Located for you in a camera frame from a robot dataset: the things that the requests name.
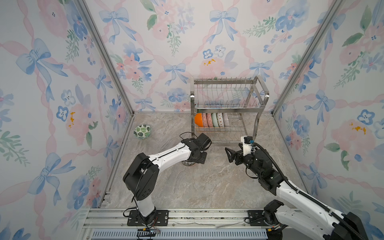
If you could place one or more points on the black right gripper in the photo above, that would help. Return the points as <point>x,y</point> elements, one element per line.
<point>239,155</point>

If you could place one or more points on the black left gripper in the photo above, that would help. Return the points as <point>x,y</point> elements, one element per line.
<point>202,160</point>

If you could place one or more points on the dark speckled bowl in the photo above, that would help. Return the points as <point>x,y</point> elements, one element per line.
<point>187,163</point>

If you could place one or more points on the pale green celadon bowl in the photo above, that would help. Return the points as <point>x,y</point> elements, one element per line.
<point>214,120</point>

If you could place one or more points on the pink purple bowl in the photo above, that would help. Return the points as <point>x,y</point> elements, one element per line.
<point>204,119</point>

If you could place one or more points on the orange white bowl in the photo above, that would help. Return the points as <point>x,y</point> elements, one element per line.
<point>199,120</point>

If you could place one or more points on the dark patterned bowl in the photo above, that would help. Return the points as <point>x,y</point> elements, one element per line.
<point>209,120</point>

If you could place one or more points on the green geometric pattern bowl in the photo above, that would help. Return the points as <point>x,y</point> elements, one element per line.
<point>220,120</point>

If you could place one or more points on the stainless steel dish rack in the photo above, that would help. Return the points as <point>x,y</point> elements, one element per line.
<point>243,99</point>

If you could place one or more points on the purple glass bowl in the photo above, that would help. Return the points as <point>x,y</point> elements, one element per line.
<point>226,120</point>

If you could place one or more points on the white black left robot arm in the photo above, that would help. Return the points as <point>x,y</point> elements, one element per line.
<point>142,175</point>

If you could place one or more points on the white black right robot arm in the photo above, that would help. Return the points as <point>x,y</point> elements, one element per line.
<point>315,219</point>

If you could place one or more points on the green leaf pattern bowl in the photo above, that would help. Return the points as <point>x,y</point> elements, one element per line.
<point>142,131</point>

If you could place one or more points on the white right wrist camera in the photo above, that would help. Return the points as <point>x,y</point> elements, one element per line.
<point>247,142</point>

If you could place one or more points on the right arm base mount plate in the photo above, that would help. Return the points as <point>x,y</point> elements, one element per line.
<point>260,218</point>

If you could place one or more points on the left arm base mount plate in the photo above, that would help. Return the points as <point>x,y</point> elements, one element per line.
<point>158,218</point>

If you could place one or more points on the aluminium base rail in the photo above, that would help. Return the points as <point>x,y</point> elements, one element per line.
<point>183,224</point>

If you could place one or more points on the aluminium corner post left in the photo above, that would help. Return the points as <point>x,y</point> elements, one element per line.
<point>95,34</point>

